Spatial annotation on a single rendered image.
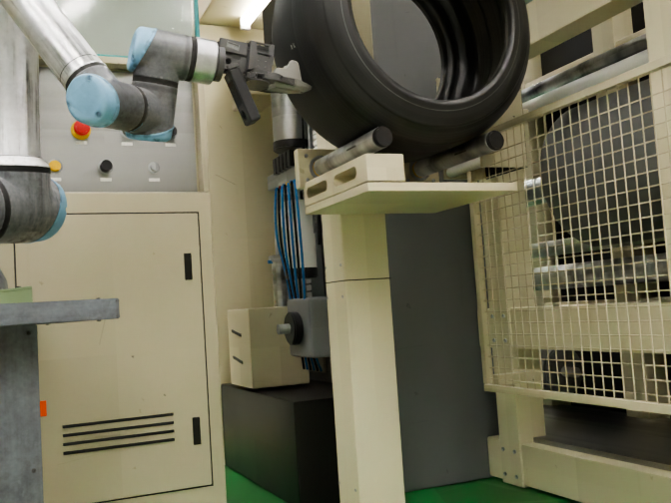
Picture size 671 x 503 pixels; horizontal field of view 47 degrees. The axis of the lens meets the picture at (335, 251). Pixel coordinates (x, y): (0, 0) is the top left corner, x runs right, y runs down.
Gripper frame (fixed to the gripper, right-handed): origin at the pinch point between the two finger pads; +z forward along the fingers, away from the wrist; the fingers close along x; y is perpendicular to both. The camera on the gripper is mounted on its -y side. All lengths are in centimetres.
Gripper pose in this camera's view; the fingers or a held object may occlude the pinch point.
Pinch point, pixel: (305, 90)
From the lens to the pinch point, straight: 169.2
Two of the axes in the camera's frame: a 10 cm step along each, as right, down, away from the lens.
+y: 0.5, -9.9, 1.2
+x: -3.9, 0.9, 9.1
